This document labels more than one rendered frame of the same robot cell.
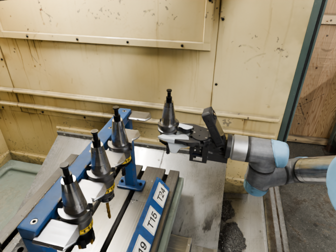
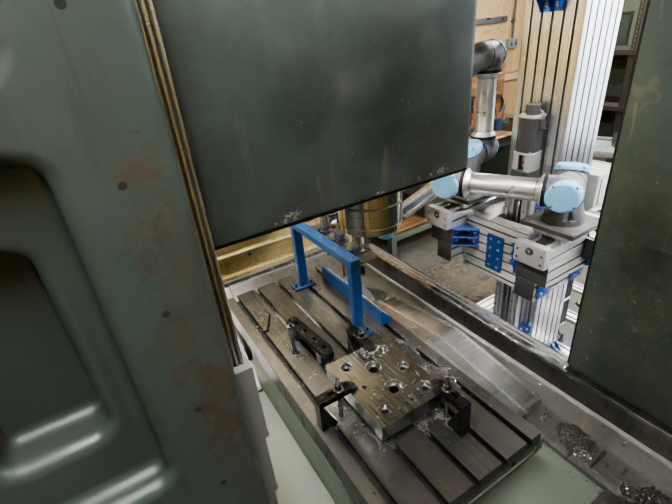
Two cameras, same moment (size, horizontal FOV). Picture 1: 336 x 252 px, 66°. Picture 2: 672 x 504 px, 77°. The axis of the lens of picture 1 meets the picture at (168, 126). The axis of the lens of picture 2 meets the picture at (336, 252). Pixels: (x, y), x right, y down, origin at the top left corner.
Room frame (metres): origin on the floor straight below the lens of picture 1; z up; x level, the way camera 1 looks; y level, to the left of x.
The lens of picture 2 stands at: (-0.57, 1.12, 1.91)
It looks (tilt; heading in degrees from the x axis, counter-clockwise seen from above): 28 degrees down; 317
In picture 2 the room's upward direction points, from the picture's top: 6 degrees counter-clockwise
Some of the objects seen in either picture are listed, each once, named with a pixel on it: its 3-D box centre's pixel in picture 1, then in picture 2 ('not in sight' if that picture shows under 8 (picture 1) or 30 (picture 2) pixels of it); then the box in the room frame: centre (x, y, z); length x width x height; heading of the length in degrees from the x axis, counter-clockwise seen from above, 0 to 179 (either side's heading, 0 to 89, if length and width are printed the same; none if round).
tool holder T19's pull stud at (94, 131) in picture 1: (95, 137); not in sight; (0.45, 0.15, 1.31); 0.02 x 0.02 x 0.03
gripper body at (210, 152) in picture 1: (209, 145); not in sight; (0.62, -0.12, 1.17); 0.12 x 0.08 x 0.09; 76
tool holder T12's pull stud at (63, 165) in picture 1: (66, 172); not in sight; (0.34, 0.18, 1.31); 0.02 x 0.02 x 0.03
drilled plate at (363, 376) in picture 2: not in sight; (383, 382); (0.04, 0.42, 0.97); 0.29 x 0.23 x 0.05; 166
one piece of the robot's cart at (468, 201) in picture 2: not in sight; (468, 194); (0.40, -0.69, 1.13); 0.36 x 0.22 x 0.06; 77
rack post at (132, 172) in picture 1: (128, 154); (299, 257); (0.73, 0.14, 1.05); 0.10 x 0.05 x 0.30; 76
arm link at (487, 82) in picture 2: not in sight; (485, 104); (0.41, -0.81, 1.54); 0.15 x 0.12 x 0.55; 92
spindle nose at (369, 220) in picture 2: not in sight; (369, 202); (0.08, 0.40, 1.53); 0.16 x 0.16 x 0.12
